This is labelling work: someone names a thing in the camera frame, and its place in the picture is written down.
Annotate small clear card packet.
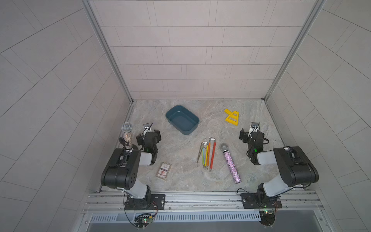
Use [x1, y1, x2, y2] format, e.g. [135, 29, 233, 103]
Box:
[156, 162, 171, 180]

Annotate yellow-handled hex key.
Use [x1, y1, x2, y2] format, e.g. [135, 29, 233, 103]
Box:
[204, 145, 208, 170]

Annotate aluminium front rail frame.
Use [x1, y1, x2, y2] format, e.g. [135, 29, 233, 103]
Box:
[72, 190, 335, 232]

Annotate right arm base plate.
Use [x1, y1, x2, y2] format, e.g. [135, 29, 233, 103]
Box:
[240, 192, 282, 209]

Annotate purple glitter microphone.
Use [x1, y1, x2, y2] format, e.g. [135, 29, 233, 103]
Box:
[220, 144, 241, 184]

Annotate red-handled hex key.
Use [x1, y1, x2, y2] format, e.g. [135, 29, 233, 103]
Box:
[209, 137, 216, 172]

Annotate right green circuit board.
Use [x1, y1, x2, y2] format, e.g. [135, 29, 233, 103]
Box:
[259, 210, 275, 228]

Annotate bare steel hex key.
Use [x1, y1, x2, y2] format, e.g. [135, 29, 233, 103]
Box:
[196, 142, 204, 163]

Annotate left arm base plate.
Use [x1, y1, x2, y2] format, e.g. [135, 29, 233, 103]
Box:
[124, 194, 166, 211]

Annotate teal plastic storage box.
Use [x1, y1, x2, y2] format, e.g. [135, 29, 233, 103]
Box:
[165, 105, 200, 135]

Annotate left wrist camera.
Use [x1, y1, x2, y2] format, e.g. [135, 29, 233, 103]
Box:
[143, 123, 153, 134]

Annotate orange-handled hex key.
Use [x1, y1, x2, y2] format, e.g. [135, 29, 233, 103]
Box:
[207, 142, 211, 170]

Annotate green-handled hex key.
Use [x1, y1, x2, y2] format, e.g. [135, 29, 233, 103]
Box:
[202, 142, 208, 167]

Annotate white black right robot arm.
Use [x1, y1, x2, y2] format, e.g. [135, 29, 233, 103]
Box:
[239, 130, 319, 209]

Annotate left green circuit board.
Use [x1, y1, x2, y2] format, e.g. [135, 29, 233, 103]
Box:
[134, 213, 155, 228]

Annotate green circuit board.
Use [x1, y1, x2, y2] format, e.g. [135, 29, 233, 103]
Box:
[134, 213, 155, 228]
[259, 210, 275, 228]

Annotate yellow plastic triangle tool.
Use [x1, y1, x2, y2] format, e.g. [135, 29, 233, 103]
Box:
[224, 109, 239, 126]

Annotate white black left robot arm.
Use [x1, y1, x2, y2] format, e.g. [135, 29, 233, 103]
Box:
[100, 130, 161, 210]

